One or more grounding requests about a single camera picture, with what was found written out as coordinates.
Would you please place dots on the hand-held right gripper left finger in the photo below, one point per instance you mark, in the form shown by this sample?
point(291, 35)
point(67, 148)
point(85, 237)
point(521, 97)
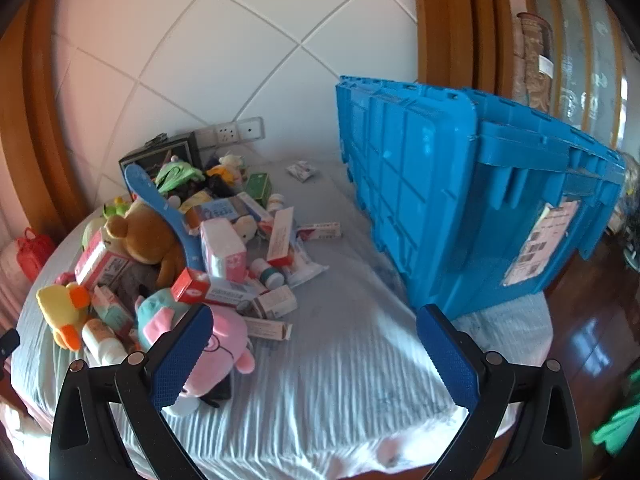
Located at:
point(182, 355)

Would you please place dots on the cream orange lotion bottle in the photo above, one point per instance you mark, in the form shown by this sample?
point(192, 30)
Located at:
point(102, 342)

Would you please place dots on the yellow duck plush toy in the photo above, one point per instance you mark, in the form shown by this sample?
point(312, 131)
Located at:
point(55, 305)

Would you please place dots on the frosted glass sliding door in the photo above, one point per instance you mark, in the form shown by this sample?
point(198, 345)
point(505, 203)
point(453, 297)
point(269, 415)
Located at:
point(585, 60)

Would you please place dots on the small white medicine bottle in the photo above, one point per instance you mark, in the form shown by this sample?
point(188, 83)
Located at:
point(276, 203)

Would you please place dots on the pink white tissue pack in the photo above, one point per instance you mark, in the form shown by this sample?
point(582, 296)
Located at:
point(222, 250)

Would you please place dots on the white box with red end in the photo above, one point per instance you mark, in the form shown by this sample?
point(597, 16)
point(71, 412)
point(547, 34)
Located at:
point(280, 235)

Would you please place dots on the small white sachet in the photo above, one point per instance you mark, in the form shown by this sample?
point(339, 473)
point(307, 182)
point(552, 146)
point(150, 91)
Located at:
point(301, 170)

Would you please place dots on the long white orange box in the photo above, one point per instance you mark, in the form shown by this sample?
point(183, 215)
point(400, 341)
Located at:
point(267, 329)

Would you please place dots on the small red bag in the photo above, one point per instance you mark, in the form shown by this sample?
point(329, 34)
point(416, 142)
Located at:
point(35, 255)

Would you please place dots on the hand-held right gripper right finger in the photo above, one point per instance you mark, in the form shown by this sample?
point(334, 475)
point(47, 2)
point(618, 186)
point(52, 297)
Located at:
point(447, 355)

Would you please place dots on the green plush toy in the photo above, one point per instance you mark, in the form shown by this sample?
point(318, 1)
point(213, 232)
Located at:
point(175, 175)

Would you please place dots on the grey plush toy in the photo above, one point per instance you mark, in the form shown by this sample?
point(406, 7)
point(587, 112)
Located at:
point(142, 277)

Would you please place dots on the black box with metal clip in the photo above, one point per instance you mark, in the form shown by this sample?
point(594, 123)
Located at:
point(150, 160)

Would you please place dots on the white blue flat box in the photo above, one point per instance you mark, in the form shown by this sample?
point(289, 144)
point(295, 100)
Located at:
point(230, 292)

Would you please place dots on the pink pig plush toy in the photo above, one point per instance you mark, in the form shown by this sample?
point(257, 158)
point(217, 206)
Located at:
point(227, 335)

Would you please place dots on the pale green round plush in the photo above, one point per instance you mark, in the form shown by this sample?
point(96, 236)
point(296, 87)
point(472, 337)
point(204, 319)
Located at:
point(94, 232)

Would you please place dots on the small green box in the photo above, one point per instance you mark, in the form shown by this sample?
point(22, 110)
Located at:
point(260, 187)

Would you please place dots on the blue plastic storage crate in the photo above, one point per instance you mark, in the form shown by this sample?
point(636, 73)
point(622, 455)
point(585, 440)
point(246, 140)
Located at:
point(425, 185)

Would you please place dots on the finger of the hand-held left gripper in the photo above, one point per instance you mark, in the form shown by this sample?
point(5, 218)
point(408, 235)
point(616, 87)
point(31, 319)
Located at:
point(7, 344)

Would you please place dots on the cream bunny plush toy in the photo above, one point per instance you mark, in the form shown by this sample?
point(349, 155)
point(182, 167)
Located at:
point(245, 227)

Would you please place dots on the blue white medicine box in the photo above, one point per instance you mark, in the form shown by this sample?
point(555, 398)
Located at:
point(217, 210)

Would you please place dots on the teal white box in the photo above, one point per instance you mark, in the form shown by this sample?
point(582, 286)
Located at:
point(112, 310)

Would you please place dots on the white teal plush toy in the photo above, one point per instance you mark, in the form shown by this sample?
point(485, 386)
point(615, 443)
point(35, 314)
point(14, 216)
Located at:
point(231, 161)

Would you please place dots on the wooden door frame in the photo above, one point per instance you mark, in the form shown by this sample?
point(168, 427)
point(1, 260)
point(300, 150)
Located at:
point(450, 20)

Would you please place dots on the white squeeze tube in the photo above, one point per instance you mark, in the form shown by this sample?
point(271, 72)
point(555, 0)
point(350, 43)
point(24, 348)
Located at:
point(305, 270)

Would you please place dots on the green yellow small toy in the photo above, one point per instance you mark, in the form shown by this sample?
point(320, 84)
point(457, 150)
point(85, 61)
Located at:
point(116, 206)

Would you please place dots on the rolled patterned carpet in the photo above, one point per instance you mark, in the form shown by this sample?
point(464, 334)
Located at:
point(535, 60)

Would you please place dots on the red medicine box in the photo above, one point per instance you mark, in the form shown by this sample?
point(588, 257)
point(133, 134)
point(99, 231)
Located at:
point(192, 285)

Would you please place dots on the green plastic bag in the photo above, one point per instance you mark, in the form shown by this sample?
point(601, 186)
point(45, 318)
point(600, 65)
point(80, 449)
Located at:
point(620, 432)

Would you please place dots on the teal pink plush toy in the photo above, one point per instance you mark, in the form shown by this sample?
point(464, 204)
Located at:
point(152, 310)

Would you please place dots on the wooden window frame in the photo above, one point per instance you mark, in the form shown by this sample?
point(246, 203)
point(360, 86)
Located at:
point(35, 110)

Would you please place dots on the brown teddy bear plush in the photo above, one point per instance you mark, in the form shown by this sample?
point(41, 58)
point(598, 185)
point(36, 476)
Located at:
point(145, 240)

